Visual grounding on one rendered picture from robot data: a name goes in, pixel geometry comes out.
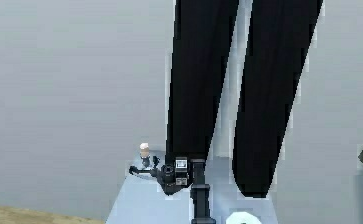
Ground white round ring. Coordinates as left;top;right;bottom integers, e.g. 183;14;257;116
224;211;263;224

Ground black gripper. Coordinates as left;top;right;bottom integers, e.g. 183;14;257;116
128;155;191;197

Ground small white and tan lamp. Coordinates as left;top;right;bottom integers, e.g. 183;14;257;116
139;142;152;168

